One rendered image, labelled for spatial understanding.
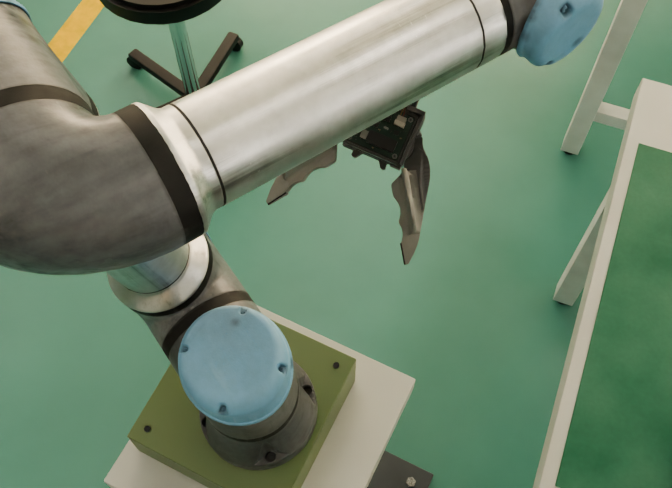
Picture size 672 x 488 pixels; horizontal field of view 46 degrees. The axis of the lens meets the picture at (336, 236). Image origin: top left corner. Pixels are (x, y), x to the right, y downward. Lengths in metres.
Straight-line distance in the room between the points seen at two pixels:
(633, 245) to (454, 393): 0.77
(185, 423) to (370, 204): 1.22
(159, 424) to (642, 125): 0.94
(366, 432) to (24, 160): 0.75
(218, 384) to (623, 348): 0.64
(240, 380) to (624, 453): 0.58
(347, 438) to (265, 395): 0.31
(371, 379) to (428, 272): 0.95
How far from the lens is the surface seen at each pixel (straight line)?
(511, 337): 2.03
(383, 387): 1.14
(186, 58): 2.20
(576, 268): 1.93
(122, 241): 0.49
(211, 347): 0.84
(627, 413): 1.20
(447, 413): 1.93
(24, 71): 0.53
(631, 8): 1.95
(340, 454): 1.11
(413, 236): 0.77
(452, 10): 0.58
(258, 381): 0.83
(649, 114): 1.49
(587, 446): 1.17
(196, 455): 1.05
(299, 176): 0.78
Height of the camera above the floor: 1.83
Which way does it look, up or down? 60 degrees down
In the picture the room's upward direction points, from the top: straight up
